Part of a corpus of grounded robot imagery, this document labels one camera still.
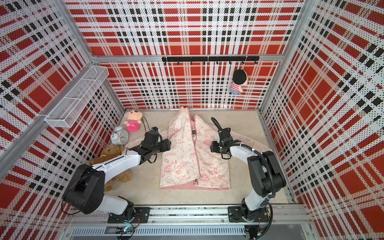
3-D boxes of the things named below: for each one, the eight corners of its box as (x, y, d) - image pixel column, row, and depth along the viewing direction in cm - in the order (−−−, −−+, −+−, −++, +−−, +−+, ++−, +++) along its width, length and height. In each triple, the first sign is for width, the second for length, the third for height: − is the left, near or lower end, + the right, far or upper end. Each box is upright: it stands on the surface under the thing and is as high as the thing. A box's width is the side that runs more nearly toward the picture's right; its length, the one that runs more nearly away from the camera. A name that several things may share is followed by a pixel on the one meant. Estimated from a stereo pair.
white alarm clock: (117, 149, 100) (108, 139, 91) (122, 135, 107) (115, 125, 98) (125, 149, 100) (117, 139, 91) (130, 135, 107) (123, 125, 98)
